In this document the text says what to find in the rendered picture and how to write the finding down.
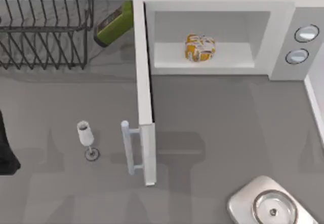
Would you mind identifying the white microwave door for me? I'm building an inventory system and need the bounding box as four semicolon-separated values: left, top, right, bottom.
132;0;156;187

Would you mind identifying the yellow and white can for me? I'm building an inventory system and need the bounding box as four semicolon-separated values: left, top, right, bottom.
184;33;216;63

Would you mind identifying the white stemmed glass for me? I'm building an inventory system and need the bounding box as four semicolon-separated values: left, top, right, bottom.
76;120;100;162

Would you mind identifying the green box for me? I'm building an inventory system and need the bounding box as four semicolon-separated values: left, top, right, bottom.
94;1;134;48

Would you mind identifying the pale microwave oven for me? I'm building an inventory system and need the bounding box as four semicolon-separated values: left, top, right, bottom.
141;0;324;81

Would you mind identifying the grey microwave knob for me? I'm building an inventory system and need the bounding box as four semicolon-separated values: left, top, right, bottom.
285;48;309;64
294;24;320;43

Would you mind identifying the silver sink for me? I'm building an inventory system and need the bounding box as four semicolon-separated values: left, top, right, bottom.
226;175;319;224

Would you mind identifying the pale blue door handle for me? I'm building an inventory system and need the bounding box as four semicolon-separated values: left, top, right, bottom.
120;120;141;176

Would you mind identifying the black wire dish rack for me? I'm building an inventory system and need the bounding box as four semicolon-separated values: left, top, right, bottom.
0;0;97;70

